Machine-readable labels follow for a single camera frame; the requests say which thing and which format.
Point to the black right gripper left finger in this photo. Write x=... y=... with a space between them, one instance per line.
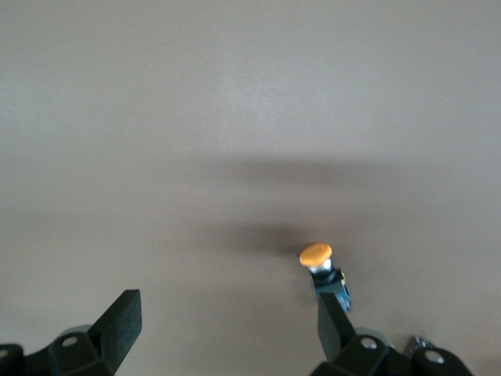
x=117 y=329

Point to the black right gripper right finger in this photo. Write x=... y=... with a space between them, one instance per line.
x=332 y=333

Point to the orange push button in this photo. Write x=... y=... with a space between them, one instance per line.
x=315 y=254

